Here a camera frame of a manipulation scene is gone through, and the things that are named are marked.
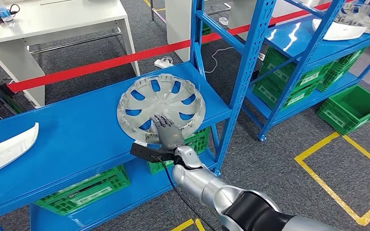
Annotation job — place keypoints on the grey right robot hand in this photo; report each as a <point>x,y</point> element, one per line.
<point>170,137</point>

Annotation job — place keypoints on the silver wheel hubcap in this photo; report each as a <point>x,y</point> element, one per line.
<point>161,102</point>
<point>363,17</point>

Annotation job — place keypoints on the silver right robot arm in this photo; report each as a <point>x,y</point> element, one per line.
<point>210,188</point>

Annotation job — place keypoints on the blue steel shelf rack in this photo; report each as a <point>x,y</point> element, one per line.
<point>76,127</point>
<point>287,35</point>

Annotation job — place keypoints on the white curved car part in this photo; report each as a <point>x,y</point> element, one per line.
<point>338,32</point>
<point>6,153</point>

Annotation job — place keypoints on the white power strip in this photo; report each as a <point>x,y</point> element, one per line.
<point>163,63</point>

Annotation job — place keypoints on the folded flat green crate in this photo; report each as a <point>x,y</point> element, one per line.
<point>83,193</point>

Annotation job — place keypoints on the stacked green plastic crate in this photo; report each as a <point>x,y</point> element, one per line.
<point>266,92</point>
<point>328,81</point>
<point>344,63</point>
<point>277,70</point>

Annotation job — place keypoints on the red barrier belt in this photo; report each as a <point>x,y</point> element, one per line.
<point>76,71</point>

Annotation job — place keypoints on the clear plastic cup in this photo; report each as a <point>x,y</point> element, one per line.
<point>223,21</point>

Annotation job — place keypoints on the yellow floor tape line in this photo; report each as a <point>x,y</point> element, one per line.
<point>146,3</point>

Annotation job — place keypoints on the white desk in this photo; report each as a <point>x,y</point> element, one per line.
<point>60,19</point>

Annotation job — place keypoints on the open green plastic crate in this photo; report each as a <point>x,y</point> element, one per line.
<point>331,116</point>

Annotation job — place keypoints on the clear water bottle blue label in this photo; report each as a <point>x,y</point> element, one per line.
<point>3,14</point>

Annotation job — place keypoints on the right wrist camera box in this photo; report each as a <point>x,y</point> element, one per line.
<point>146,152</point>

